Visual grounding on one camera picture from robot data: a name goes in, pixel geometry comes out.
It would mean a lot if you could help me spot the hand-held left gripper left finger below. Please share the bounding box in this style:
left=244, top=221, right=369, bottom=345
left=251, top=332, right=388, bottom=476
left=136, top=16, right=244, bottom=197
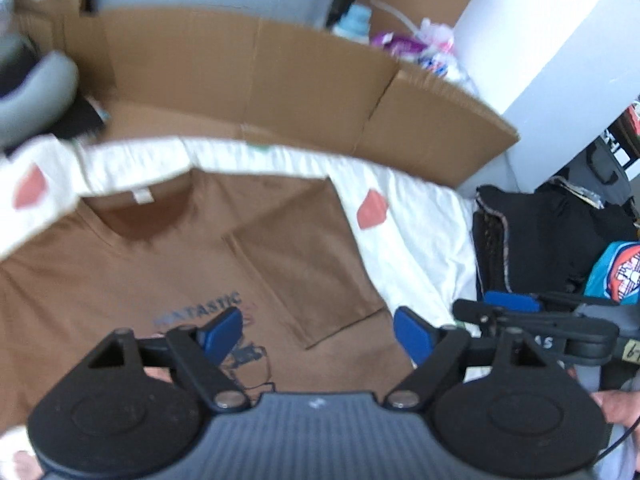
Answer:
left=85, top=307, right=251, bottom=412

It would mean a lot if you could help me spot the blue printed cloth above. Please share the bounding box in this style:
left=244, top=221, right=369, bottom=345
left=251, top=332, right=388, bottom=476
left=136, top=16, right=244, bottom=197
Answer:
left=584, top=240, right=640, bottom=307

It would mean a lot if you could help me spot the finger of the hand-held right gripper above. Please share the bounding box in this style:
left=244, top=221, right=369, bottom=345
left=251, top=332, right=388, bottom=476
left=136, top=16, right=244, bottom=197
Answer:
left=452, top=298, right=571, bottom=337
left=484, top=291, right=581, bottom=314

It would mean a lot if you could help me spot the grey bag with handle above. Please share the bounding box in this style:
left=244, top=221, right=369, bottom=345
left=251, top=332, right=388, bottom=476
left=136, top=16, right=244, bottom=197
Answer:
left=562, top=132, right=640, bottom=211

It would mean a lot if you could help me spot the pile of dark clothes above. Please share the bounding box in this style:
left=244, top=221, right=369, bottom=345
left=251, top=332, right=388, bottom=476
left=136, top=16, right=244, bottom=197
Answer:
left=472, top=180, right=640, bottom=308

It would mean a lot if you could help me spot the light blue bottle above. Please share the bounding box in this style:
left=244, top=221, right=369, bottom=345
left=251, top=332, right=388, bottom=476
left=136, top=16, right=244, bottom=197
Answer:
left=332, top=4, right=372, bottom=47

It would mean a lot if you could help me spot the person's right hand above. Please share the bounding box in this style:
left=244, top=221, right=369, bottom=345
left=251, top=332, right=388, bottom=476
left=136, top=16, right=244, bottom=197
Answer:
left=592, top=390, right=640, bottom=427

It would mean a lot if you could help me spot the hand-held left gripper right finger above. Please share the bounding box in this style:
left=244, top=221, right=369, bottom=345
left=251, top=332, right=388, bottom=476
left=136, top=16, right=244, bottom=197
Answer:
left=384, top=306, right=549, bottom=411

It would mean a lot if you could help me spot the white panel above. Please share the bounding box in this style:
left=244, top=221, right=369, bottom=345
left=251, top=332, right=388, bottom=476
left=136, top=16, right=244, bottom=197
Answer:
left=452, top=0, right=640, bottom=193

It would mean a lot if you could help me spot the cream bear print blanket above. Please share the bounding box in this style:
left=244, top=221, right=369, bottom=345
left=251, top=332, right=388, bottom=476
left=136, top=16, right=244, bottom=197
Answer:
left=0, top=135, right=483, bottom=461

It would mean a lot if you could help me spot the large folded cardboard sheet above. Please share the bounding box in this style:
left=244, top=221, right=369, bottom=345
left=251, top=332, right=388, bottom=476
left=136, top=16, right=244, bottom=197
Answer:
left=14, top=6, right=522, bottom=190

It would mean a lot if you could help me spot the brown t-shirt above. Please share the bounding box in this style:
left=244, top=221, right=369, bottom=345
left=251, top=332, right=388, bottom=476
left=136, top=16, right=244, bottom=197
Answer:
left=0, top=167, right=417, bottom=433

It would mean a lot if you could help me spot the grey neck pillow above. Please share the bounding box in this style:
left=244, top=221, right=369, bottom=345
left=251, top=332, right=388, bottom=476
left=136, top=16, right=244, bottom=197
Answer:
left=0, top=35, right=81, bottom=150

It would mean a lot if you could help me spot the black cloth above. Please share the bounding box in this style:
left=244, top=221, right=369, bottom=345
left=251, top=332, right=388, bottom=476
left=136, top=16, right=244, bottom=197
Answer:
left=52, top=95, right=110, bottom=142

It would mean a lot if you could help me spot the white pink plastic bag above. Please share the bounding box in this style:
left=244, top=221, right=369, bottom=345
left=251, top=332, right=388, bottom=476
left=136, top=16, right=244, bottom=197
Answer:
left=417, top=17, right=481, bottom=96

